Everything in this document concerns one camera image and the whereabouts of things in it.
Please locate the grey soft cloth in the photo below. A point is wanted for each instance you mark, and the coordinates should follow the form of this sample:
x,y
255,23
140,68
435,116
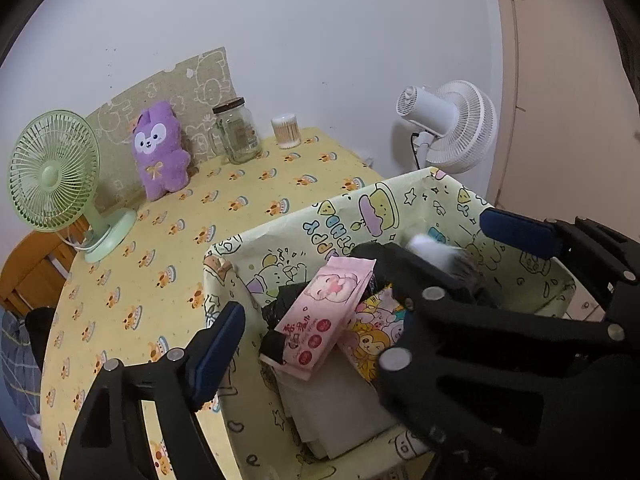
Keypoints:
x,y
435,252

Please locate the beige door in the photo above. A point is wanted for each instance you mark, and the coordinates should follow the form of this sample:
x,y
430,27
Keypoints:
x,y
560,135

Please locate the cartoon print storage box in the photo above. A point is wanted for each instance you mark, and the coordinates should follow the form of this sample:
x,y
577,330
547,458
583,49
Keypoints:
x,y
325,220

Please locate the green printed cardboard panel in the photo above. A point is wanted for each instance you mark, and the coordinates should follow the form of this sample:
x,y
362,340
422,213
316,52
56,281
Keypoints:
x,y
200,80

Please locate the black garment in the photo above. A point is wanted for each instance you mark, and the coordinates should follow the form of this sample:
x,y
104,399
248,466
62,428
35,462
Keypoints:
x,y
40,330

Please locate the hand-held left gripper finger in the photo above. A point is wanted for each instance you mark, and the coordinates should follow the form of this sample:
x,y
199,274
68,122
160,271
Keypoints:
x,y
217,350

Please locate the white towel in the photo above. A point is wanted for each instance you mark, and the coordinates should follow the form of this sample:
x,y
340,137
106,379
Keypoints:
x,y
340,400

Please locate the pink tissue packet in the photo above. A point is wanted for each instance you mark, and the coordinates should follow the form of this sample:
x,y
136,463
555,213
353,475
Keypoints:
x,y
320,320

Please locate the yellow cartoon print packet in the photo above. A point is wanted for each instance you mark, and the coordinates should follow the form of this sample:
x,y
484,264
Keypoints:
x,y
370,340

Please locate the blue plaid pillow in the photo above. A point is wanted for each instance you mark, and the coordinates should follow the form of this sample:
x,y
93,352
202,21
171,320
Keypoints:
x,y
15,370

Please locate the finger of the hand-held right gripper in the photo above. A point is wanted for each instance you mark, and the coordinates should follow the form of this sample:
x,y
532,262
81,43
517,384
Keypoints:
x,y
520,232
450,340

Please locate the green desk fan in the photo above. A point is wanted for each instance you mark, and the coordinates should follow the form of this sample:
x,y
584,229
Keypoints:
x,y
50,175

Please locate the glass jar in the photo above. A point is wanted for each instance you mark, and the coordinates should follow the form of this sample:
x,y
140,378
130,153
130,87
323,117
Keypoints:
x,y
240,135

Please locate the black plastic bag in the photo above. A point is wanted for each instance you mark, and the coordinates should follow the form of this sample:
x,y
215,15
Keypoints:
x,y
280,305

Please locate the wooden chair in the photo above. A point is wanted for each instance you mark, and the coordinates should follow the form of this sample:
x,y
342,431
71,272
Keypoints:
x,y
30,270

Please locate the cotton swab container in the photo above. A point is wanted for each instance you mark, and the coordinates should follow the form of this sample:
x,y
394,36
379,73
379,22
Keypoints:
x,y
286,132

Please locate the white standing fan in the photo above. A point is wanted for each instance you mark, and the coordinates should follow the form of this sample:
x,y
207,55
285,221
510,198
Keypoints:
x,y
460,130

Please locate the purple plush toy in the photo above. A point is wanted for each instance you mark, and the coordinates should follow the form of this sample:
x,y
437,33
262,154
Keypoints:
x,y
160,160

